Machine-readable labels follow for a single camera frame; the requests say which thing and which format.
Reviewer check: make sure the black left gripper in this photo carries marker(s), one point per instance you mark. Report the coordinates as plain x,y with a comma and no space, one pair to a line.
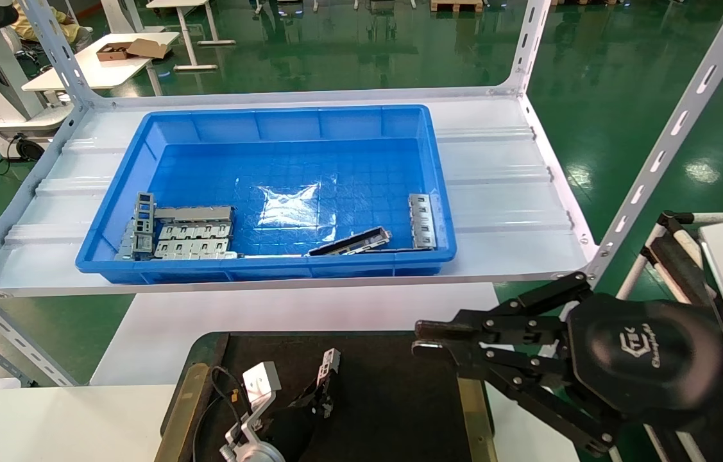
290,436

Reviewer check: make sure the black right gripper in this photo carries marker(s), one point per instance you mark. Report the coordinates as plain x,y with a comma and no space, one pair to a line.
643,359

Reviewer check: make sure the grey metal part square holes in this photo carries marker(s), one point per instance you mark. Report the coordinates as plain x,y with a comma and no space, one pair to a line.
329,362

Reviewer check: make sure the dark metal channel part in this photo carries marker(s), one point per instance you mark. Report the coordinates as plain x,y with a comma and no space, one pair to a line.
351,242

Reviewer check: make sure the perforated grey sheet metal part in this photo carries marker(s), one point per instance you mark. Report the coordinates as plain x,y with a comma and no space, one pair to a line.
144,224

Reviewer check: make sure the white metal shelf rack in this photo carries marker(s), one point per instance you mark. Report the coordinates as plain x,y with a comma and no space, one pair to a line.
496,179

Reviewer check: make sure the blue plastic bin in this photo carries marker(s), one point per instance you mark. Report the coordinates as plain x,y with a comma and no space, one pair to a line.
284,125

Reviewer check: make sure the wooden pallet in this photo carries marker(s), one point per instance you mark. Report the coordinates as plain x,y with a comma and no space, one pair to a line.
457,5

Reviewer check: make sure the black caster wheel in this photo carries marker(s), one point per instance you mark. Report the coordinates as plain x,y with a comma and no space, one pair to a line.
31,149

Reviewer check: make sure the white work table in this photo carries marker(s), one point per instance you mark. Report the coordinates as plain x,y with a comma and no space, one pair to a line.
98,67
191,38

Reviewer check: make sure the brown cardboard box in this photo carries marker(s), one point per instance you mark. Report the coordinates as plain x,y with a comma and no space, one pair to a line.
140,48

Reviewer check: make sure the person in yellow shirt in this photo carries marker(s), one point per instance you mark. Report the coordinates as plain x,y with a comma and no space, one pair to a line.
40,25

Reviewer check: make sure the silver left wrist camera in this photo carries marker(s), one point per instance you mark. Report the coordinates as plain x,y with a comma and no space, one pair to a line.
262,378

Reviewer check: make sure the white tube trolley frame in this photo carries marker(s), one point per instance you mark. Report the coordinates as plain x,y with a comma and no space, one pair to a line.
675,256

